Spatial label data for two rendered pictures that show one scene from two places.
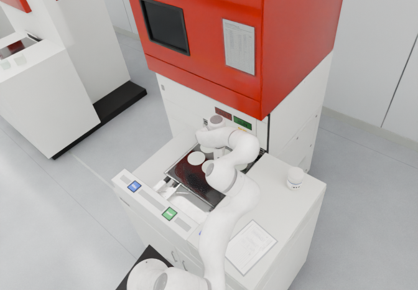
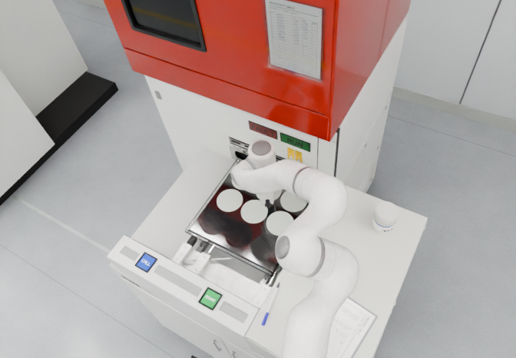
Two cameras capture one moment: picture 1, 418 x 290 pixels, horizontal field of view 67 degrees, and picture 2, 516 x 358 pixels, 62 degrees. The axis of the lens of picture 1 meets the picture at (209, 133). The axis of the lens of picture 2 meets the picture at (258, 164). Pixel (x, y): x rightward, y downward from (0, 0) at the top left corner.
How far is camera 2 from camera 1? 0.29 m
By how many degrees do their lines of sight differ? 10
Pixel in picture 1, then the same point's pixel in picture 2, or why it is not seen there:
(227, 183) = (314, 264)
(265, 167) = not seen: hidden behind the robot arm
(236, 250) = not seen: hidden behind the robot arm
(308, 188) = (403, 229)
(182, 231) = (236, 323)
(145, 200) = (168, 283)
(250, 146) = (336, 199)
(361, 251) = (456, 280)
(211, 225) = (299, 334)
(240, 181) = (331, 257)
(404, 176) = (496, 168)
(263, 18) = not seen: outside the picture
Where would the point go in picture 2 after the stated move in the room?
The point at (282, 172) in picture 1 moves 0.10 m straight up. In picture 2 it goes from (362, 207) to (365, 192)
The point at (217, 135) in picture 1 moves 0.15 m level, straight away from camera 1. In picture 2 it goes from (270, 177) to (257, 138)
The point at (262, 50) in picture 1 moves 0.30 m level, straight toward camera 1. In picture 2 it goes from (334, 43) to (358, 137)
